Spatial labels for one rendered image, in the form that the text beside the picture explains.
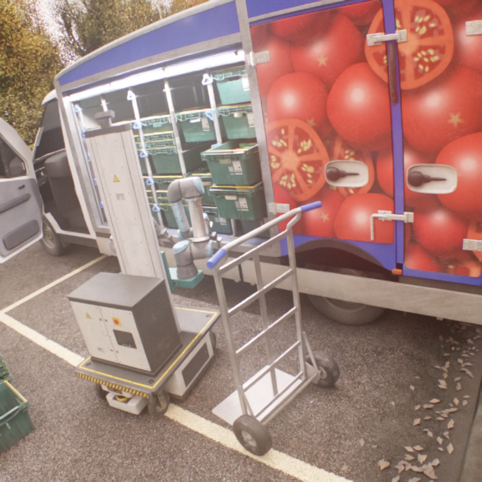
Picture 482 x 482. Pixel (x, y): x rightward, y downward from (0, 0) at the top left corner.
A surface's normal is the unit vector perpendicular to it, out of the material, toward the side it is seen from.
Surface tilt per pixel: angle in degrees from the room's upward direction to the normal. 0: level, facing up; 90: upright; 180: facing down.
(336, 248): 90
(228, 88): 92
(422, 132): 90
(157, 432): 0
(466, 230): 90
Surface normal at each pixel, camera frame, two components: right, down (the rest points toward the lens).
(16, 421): 0.78, 0.18
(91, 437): -0.16, -0.91
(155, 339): 0.89, 0.04
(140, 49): -0.58, 0.40
